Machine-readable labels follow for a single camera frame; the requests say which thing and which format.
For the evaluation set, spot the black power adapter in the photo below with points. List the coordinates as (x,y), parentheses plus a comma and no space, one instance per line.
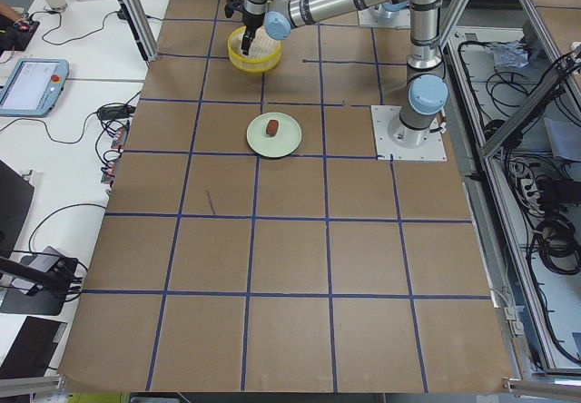
(115,112)

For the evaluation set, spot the lower yellow steamer layer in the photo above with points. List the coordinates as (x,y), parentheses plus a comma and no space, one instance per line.
(264,53)

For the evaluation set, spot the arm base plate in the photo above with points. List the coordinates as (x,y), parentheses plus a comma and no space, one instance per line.
(395,142)

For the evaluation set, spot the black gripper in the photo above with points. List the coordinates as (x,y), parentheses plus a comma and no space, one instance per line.
(251,20)

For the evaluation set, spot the pale green plate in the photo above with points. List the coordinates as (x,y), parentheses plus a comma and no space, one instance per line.
(284,143)

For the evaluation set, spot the black camera stand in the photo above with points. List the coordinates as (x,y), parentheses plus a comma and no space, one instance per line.
(41,281)

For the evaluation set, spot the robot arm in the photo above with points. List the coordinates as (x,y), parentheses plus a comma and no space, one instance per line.
(407,31)

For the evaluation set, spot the brown bun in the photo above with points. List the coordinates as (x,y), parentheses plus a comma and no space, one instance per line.
(272,127)

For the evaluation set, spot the aluminium frame post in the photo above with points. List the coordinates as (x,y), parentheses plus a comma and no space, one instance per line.
(141,31)

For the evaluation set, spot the teach pendant tablet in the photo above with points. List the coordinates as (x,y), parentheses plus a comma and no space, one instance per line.
(33,87)

